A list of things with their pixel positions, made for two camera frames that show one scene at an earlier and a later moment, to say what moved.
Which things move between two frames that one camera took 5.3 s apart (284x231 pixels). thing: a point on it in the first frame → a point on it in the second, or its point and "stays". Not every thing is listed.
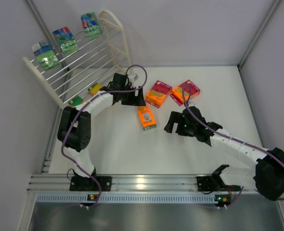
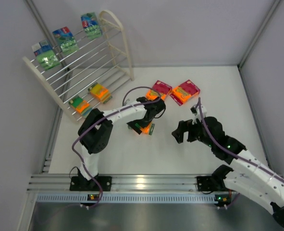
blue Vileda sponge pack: (89, 22) stays
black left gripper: (131, 96) → (139, 123)
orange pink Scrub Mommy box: (155, 96) stays
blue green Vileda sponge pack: (46, 57) stays
